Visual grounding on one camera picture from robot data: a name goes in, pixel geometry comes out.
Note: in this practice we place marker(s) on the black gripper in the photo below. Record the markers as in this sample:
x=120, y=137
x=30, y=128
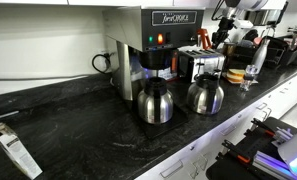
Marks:
x=227, y=26

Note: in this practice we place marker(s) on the black and steel toaster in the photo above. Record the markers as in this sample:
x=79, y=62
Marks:
x=201, y=58

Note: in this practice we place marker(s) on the black toaster lever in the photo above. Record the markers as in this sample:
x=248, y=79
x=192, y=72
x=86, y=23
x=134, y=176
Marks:
x=217, y=70
x=200, y=64

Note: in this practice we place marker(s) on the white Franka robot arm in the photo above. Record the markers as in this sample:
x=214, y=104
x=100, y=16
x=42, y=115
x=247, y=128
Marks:
x=251, y=4

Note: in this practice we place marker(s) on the red coffee maker tap lever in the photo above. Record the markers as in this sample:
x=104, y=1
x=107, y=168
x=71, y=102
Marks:
x=204, y=38

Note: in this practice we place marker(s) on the brown lidded jar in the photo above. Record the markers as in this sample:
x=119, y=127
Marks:
x=228, y=50

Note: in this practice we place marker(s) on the toy bread slice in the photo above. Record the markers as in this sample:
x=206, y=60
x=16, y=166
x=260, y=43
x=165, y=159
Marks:
x=233, y=79
x=235, y=72

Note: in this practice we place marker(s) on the white bottle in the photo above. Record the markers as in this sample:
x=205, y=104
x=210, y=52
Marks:
x=260, y=56

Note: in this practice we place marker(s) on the stainless steel appliance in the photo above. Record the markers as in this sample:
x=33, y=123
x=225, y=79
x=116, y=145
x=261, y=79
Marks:
x=264, y=16

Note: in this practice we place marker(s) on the black storage bin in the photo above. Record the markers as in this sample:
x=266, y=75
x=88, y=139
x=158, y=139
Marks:
x=296, y=55
x=276, y=53

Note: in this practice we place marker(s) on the steel carafe with black lid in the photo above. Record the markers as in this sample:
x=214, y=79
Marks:
x=155, y=106
x=204, y=98

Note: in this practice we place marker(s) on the stainless steel coffee maker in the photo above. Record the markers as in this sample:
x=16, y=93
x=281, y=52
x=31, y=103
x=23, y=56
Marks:
x=128, y=26

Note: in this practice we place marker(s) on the black and orange clamp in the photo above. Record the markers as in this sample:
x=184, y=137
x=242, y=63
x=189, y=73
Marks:
x=238, y=154
x=263, y=127

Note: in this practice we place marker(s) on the black mounting board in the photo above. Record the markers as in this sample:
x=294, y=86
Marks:
x=228, y=170

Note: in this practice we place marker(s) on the white carton box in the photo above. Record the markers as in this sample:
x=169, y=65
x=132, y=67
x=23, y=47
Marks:
x=18, y=153

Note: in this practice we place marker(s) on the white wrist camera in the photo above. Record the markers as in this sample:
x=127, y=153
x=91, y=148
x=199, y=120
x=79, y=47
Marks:
x=244, y=24

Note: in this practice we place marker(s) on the white wall cabinet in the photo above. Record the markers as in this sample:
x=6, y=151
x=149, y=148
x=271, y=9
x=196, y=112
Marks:
x=88, y=2

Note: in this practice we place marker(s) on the aluminium extrusion rail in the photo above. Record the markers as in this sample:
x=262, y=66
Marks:
x=271, y=165

